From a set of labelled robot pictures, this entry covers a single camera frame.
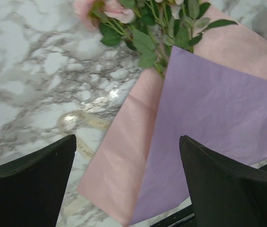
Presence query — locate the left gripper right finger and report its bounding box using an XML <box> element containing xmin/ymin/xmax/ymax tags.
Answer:
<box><xmin>179</xmin><ymin>136</ymin><xmax>267</xmax><ymax>227</ymax></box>

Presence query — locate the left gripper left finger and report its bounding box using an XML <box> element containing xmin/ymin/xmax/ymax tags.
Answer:
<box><xmin>0</xmin><ymin>135</ymin><xmax>76</xmax><ymax>227</ymax></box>

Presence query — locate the purple wrapping paper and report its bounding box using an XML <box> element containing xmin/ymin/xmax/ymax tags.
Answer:
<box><xmin>131</xmin><ymin>47</ymin><xmax>267</xmax><ymax>224</ymax></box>

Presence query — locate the pink wrapping paper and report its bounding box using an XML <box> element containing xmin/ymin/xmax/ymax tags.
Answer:
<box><xmin>75</xmin><ymin>2</ymin><xmax>267</xmax><ymax>227</ymax></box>

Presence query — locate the beige printed ribbon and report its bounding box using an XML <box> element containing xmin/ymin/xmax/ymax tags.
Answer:
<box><xmin>55</xmin><ymin>110</ymin><xmax>111</xmax><ymax>227</ymax></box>

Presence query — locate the peach pink flower stem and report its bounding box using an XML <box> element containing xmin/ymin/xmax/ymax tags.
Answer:
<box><xmin>73</xmin><ymin>0</ymin><xmax>237</xmax><ymax>76</ymax></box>

